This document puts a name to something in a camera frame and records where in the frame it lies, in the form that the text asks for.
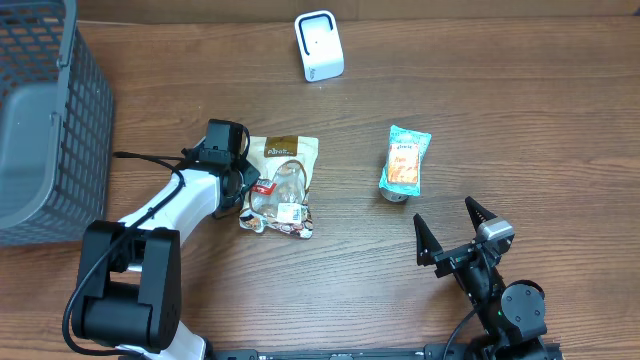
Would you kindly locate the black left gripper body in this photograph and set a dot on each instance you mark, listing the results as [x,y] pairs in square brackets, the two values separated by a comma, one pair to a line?
[245,176]

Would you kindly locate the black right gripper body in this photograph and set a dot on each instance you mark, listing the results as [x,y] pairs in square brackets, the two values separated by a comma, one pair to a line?
[478,280]

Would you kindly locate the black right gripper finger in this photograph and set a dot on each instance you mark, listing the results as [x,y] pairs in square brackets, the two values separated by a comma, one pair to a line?
[427,246]
[478,214]

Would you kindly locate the red coffee stick sachet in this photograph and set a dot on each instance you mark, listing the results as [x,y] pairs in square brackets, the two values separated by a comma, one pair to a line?
[264,187]

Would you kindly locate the beige nut pouch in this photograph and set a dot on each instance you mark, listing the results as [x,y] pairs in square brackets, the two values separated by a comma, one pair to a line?
[289,161]

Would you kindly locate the teal snack packet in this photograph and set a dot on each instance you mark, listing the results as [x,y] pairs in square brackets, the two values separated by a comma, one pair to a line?
[402,135]

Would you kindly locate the orange tissue packet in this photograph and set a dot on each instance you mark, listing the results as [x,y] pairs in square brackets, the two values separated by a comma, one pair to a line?
[403,163]

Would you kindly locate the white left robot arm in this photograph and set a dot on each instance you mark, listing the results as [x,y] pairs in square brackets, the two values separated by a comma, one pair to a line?
[127,300]

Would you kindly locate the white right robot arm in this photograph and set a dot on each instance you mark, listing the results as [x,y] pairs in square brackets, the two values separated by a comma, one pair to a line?
[506,321]

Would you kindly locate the white barcode scanner stand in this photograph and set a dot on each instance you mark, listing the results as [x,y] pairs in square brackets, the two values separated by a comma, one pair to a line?
[319,45]

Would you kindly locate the green lidded jar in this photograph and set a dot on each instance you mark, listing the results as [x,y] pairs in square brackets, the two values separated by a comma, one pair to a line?
[393,196]

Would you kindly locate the grey plastic mesh basket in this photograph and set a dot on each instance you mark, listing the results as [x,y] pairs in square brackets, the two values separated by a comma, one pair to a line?
[57,116]

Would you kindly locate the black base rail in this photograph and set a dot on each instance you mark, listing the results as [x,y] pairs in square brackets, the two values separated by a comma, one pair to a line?
[428,352]

